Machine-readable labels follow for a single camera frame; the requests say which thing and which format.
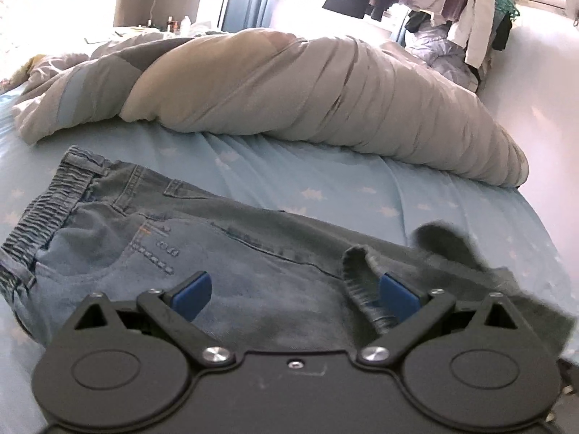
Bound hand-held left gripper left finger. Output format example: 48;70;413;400
72;271;236;367

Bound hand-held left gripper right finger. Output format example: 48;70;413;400
356;273;520;366

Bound blue denim jeans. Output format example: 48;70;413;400
0;145;575;365

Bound hanging clothes on rack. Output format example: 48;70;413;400
405;22;481;93

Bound blue star-print bed sheet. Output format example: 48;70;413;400
0;84;579;434

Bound grey beige duvet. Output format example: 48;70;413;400
11;27;530;188

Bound white hanging jacket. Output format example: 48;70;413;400
448;0;497;69

